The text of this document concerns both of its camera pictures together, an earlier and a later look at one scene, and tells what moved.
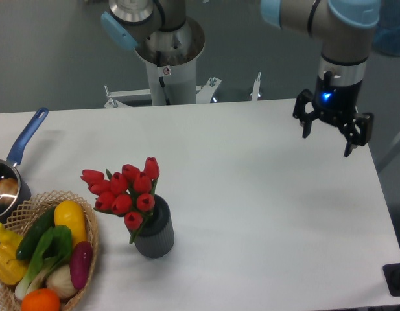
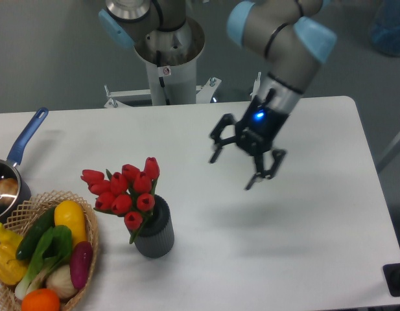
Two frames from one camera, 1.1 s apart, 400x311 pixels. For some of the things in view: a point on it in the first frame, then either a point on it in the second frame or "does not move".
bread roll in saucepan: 4,191 does not move
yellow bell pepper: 6,267 does not move
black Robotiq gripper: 335,104 → 256,131
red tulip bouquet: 128,192 does not move
